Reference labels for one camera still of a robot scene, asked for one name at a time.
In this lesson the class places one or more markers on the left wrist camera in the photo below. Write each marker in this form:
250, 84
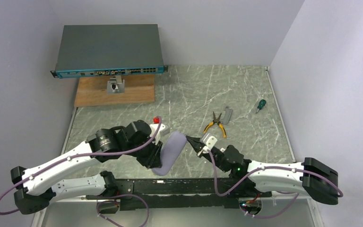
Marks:
160, 127

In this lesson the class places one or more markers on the grey network switch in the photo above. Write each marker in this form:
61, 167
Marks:
109, 50

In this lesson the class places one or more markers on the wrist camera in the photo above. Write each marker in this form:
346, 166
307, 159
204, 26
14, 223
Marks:
160, 127
208, 141

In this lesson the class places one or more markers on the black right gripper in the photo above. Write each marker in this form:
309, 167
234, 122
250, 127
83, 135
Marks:
202, 151

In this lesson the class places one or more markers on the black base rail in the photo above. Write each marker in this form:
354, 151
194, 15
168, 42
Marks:
180, 193

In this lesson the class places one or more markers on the grey metal stand bracket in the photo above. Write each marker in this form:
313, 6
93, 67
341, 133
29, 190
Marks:
116, 85

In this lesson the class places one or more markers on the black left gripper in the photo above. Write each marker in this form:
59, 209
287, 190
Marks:
156, 155

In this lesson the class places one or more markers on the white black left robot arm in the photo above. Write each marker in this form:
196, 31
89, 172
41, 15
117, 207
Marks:
38, 187

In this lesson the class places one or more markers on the green handled screwdriver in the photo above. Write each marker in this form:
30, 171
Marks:
261, 105

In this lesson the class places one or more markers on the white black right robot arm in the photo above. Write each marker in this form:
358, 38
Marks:
250, 178

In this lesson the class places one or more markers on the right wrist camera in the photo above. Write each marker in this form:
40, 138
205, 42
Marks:
208, 141

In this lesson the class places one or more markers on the wooden board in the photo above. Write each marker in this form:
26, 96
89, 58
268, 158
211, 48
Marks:
106, 90

